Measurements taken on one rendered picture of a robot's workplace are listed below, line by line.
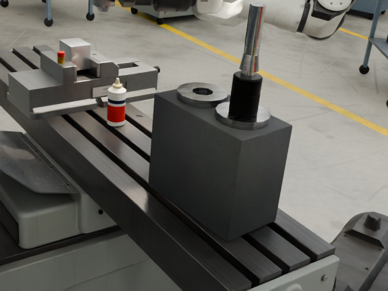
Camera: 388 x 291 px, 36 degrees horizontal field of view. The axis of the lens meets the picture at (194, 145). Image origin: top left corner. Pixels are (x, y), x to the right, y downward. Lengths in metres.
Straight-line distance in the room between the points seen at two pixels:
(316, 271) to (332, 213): 2.02
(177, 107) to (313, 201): 2.13
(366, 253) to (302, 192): 1.48
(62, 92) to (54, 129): 0.11
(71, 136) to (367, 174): 2.40
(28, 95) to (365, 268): 0.94
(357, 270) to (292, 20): 0.67
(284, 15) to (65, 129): 0.53
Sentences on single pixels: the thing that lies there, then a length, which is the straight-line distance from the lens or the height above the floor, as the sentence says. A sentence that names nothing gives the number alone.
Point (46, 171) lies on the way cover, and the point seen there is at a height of 0.87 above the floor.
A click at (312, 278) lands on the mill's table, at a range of 1.01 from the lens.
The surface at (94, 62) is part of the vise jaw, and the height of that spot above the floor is 1.05.
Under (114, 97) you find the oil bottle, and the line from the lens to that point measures 1.34.
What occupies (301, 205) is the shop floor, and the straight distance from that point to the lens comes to 3.03.
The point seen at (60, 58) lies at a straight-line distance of 1.41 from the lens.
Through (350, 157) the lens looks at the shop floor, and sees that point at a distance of 3.64.
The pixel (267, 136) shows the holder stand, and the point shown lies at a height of 1.12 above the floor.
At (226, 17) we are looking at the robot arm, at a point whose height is 1.19.
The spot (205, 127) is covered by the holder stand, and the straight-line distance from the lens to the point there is 0.96.
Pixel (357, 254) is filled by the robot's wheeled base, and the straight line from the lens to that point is 1.68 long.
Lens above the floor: 1.50
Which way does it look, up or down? 26 degrees down
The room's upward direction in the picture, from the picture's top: 6 degrees clockwise
